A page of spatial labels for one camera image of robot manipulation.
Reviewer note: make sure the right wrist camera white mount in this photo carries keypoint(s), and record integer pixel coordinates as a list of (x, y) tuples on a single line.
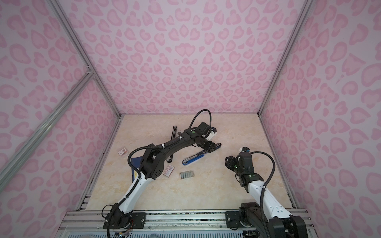
[(244, 150)]

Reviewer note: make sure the aluminium corner frame post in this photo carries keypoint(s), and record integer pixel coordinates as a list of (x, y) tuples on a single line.
[(83, 54), (295, 33)]

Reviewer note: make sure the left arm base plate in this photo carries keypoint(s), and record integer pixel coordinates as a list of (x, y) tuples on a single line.
[(134, 220)]

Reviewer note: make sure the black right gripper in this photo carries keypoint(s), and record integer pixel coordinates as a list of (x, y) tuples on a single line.
[(231, 160)]

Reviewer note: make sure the aluminium front rail frame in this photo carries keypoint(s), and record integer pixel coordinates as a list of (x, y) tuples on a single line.
[(158, 224)]

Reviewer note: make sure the blue stapler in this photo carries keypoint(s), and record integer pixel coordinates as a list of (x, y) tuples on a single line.
[(194, 157)]

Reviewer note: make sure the aluminium corner frame post left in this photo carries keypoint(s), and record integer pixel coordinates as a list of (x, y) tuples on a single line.
[(83, 54)]

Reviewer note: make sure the blue notebook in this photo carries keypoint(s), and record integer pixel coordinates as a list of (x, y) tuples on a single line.
[(136, 163)]

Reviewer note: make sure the aluminium corner frame post right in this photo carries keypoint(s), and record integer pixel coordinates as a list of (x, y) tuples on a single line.
[(295, 33)]

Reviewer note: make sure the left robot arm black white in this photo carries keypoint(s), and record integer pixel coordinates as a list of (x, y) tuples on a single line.
[(152, 166)]

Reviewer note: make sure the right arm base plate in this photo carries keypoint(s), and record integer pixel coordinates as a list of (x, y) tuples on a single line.
[(234, 221)]

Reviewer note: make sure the aluminium diagonal frame bar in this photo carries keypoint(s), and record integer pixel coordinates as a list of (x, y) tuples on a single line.
[(21, 156)]

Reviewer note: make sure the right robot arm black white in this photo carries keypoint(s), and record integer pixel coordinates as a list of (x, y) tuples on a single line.
[(265, 214)]

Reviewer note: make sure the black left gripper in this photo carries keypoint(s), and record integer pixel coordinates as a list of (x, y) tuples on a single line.
[(210, 148)]

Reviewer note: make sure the small red white staple box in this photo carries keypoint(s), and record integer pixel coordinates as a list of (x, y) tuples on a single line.
[(123, 152)]

